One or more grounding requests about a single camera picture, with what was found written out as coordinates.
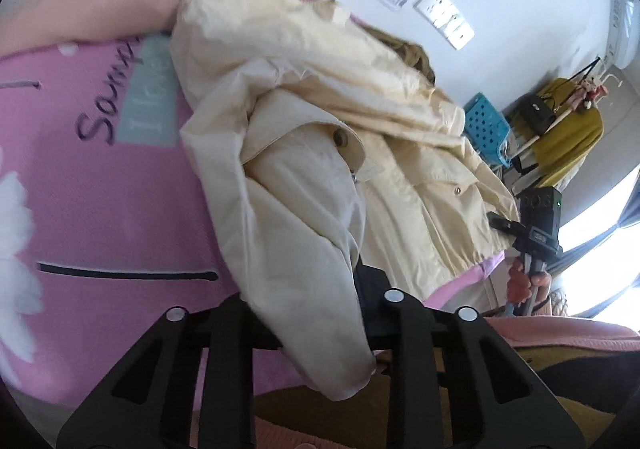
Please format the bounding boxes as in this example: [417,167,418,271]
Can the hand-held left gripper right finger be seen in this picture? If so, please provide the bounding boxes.
[352,265,586,449]

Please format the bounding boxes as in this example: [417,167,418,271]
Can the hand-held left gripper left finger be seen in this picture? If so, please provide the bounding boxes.
[56,296,282,449]

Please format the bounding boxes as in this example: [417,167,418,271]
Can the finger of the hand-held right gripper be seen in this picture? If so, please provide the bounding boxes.
[486,212,526,236]

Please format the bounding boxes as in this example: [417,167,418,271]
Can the cream jacket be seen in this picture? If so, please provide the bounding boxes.
[169,0,521,402]

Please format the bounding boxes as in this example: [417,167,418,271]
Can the clothes rack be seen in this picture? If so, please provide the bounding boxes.
[505,56,621,180]

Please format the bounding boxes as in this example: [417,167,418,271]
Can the person's right hand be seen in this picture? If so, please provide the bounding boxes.
[506,261,552,317]

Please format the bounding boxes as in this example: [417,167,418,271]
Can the grey blue curtain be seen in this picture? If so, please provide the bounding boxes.
[545,179,640,280]

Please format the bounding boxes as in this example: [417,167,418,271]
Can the mustard yellow garment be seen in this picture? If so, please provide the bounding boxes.
[510,76,605,187]

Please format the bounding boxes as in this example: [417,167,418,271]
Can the teal plastic basket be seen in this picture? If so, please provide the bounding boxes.
[462,93,512,170]

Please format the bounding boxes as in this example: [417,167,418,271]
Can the person's pink top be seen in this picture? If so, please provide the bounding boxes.
[487,316,640,351]

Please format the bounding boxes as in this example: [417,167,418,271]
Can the black handbag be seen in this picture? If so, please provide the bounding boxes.
[515,93,557,136]

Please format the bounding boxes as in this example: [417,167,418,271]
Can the small plush toy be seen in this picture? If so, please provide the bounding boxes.
[572,74,608,110]

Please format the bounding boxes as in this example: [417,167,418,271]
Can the person's yellow black pants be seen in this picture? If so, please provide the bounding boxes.
[255,344,640,449]

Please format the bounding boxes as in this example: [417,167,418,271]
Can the pink printed blanket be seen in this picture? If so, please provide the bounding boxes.
[0,0,506,400]

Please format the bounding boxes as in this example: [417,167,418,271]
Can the olive brown garment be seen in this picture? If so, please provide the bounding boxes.
[360,24,436,85]

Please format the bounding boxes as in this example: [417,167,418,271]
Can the white air conditioner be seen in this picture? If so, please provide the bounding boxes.
[602,0,640,70]

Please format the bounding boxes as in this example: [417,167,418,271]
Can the white wall switch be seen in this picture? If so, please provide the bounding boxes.
[447,22,475,50]

